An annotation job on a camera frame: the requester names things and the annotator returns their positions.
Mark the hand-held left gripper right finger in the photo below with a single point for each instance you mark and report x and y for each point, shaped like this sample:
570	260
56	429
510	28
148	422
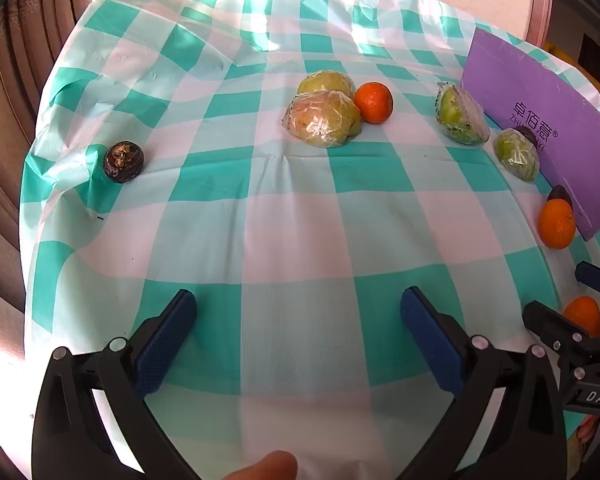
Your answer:
430	341

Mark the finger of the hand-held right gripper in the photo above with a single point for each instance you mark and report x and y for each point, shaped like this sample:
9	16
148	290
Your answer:
597	276
545	317

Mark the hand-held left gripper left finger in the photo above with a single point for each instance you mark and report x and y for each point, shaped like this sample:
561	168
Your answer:
166	341

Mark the orange tangerine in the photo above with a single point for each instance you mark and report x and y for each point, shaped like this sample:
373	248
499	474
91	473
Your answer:
374	103
584	314
556	225

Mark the person's left hand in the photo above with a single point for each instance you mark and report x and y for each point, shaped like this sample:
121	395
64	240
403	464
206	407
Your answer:
260	467

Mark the plastic-wrapped green fruit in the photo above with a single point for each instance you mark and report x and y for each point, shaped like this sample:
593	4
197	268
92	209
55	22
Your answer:
460	114
516	155

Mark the green white checkered tablecloth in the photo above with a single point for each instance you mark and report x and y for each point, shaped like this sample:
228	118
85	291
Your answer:
280	220

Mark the purple cardboard box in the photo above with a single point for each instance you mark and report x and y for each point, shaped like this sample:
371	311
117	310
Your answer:
535	120

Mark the plastic-wrapped yellow pear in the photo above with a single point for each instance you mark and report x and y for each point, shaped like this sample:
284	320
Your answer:
322	119

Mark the yellow-green pear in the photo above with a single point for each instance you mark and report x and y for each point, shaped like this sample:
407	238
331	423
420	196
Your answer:
325	83

